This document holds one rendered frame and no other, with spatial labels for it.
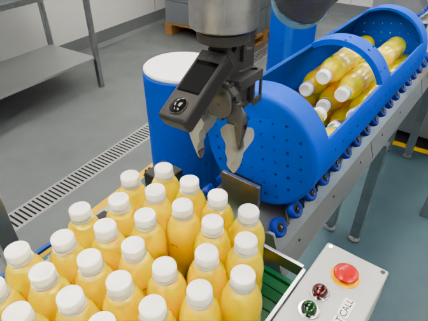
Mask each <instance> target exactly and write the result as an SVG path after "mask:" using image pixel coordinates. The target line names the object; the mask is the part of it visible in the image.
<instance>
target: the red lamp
mask: <svg viewBox="0 0 428 321"><path fill-rule="evenodd" d="M312 292H313V294H314V295H315V296H316V297H318V298H325V297H326V296H327V295H328V289H327V287H326V286H325V285H324V284H322V283H317V284H315V285H314V286H313V288H312Z"/></svg>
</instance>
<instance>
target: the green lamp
mask: <svg viewBox="0 0 428 321"><path fill-rule="evenodd" d="M301 311H302V312H303V313H304V314H305V315H307V316H313V315H315V314H316V313H317V306H316V304H315V303H314V302H313V301H310V300H305V301H303V303H302V305H301Z"/></svg>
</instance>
